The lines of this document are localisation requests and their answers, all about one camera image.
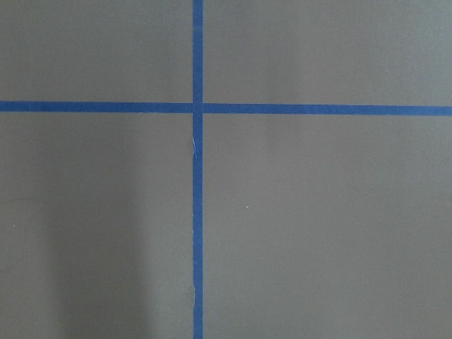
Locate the blue tape line lengthwise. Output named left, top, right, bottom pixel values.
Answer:
left=192, top=0, right=203, bottom=339

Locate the blue tape line crosswise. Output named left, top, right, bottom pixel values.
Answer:
left=1, top=101, right=451, bottom=117

